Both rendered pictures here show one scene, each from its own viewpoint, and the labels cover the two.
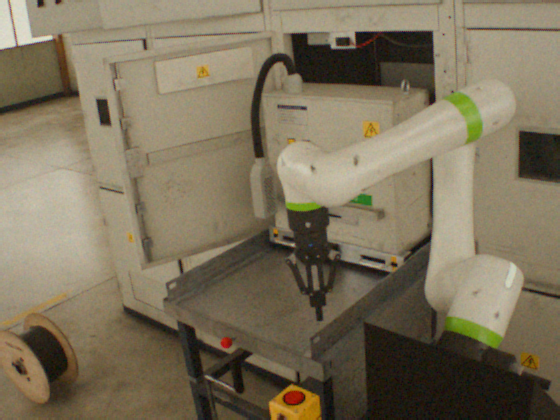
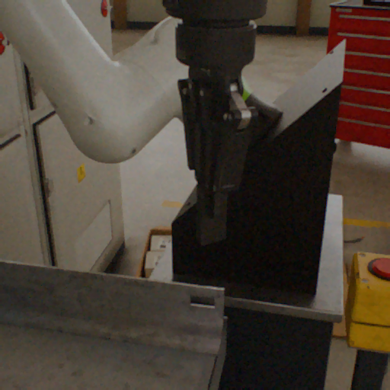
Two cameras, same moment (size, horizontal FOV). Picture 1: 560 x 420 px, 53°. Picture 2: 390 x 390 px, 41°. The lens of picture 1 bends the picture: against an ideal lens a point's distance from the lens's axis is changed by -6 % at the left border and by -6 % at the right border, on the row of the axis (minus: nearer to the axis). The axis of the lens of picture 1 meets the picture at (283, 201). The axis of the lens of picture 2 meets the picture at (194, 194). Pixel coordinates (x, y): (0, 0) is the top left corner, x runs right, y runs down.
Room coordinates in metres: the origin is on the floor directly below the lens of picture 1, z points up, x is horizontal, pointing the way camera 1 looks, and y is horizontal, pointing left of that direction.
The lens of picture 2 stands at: (1.51, 0.38, 1.27)
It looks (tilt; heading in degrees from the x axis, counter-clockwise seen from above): 26 degrees down; 240
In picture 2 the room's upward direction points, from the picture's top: straight up
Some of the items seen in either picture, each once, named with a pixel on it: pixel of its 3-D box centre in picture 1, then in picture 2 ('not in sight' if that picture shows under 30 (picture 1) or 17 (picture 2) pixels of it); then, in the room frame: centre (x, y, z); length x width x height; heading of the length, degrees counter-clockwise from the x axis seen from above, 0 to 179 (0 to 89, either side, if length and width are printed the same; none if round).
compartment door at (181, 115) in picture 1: (205, 147); not in sight; (2.04, 0.25, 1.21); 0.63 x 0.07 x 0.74; 117
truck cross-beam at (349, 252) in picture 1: (335, 246); not in sight; (1.79, -0.16, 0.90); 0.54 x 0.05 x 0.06; 48
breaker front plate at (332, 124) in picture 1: (327, 174); not in sight; (1.78, -0.15, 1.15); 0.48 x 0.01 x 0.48; 48
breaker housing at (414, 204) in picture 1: (371, 151); not in sight; (1.97, -0.32, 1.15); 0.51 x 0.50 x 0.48; 138
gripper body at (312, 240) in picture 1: (311, 245); (214, 68); (1.24, -0.05, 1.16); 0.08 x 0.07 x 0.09; 85
